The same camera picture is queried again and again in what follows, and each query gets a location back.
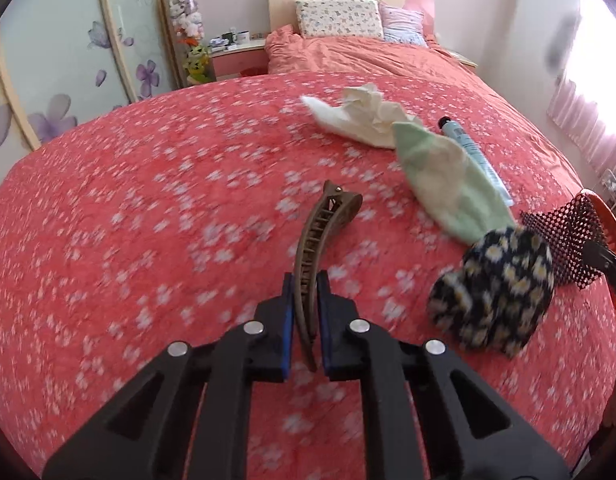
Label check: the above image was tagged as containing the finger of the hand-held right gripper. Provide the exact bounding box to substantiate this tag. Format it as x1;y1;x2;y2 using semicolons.
585;240;616;311

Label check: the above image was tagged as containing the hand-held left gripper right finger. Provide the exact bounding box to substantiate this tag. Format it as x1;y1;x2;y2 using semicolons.
315;270;573;480

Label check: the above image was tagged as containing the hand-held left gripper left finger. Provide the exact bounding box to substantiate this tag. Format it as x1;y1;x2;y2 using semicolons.
42;272;295;480

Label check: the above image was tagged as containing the orange plastic laundry basket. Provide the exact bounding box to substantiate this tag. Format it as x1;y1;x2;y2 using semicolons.
580;187;616;341

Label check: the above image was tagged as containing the black mesh net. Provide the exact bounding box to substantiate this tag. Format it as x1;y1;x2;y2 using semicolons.
520;194;611;291

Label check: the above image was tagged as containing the brown hair clip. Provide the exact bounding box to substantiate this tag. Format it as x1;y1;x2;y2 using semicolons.
291;180;363;373

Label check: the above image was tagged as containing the black daisy print cloth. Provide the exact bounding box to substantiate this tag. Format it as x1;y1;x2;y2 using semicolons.
427;226;556;358

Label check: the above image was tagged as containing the pale green sock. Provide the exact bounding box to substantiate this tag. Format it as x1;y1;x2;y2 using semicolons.
392;121;517;246

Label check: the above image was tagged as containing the blue white tube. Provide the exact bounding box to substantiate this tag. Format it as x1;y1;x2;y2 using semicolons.
437;116;515;207

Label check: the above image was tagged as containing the white tissue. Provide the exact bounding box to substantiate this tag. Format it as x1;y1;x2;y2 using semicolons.
300;82;423;150

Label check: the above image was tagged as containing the pink curtain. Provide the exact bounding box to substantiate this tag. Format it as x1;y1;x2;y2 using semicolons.
548;75;616;176

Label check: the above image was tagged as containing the red floral blanket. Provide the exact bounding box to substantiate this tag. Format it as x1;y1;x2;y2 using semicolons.
0;70;616;480

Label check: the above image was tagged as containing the pink nightstand with mugs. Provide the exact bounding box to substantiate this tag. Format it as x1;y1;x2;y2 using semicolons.
208;40;269;81

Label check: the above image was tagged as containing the salmon duvet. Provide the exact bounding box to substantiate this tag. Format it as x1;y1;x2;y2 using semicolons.
264;24;481;78

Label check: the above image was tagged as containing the green yellow plush toy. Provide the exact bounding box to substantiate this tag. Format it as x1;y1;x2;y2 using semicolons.
185;45;211;83

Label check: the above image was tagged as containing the white floral pillow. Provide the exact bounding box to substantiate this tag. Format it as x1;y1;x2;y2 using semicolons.
295;0;385;40

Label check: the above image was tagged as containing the pink striped pillow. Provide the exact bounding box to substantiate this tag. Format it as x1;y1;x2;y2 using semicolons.
379;2;431;48

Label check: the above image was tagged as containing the clear tube of plush toys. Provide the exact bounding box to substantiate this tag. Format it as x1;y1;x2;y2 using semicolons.
165;0;211;86

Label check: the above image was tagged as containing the wardrobe with purple flower doors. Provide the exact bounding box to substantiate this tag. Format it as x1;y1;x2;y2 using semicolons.
0;0;181;156

